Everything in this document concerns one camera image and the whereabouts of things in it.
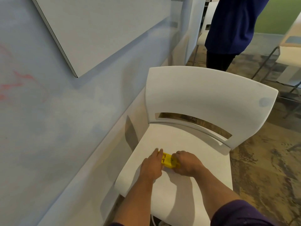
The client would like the white wall panel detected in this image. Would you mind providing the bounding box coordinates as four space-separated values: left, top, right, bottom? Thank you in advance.
31 0 184 78

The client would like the person's left forearm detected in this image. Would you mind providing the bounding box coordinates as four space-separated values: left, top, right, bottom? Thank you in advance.
112 175 156 226

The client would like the yellow plastic block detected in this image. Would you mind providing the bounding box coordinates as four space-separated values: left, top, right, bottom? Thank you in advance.
159 149 181 169

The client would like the person's right forearm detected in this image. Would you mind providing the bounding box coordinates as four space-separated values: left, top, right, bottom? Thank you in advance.
191 165 275 226

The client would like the white plastic chair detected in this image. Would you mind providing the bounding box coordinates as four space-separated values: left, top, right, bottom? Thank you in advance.
114 66 279 226

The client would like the person's left hand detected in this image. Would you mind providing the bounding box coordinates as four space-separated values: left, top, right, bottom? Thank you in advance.
139 148 164 182

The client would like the white chair with metal legs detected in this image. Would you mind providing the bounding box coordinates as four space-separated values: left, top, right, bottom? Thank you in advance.
251 12 301 119
193 0 219 67

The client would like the person's right hand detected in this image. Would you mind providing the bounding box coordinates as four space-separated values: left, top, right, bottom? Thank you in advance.
172 151 204 177

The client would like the white partition panel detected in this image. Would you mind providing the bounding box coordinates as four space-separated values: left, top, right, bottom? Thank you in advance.
185 0 207 66

